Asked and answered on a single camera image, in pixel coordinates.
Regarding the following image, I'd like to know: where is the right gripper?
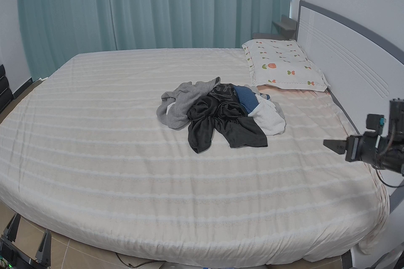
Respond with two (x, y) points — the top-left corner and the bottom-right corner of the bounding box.
(323, 134), (392, 171)

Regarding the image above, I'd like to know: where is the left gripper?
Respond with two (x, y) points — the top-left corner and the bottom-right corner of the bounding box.
(0, 214), (52, 269)

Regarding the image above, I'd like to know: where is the black T-shirt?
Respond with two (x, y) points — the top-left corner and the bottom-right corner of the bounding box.
(187, 95), (269, 154)

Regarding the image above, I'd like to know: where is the bed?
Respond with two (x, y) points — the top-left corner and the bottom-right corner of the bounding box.
(0, 0), (404, 263)

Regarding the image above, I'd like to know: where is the white garment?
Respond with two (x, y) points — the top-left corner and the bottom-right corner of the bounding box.
(248, 94), (286, 136)

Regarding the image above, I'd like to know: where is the white printed pillow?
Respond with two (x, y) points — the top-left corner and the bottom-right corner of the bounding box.
(241, 38), (330, 92)

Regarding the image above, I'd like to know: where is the dark blue garment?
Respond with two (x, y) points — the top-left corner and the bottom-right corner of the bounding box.
(233, 86), (262, 114)

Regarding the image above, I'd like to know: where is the black shiny garment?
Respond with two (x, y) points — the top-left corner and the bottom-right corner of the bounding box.
(207, 83), (250, 118)

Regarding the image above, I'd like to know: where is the grey bedside table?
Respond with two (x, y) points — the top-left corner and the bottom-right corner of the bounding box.
(252, 15), (299, 41)

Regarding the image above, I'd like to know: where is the black chest of drawers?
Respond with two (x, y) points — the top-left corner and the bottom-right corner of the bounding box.
(0, 64), (15, 114)

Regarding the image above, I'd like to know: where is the grey garment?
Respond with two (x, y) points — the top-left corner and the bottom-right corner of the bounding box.
(157, 76), (221, 129)

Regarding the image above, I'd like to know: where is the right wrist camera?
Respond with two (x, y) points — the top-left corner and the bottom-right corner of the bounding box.
(366, 114), (386, 137)

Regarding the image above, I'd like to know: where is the black cable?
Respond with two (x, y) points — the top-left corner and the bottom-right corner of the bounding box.
(375, 164), (404, 189)
(115, 251), (165, 266)

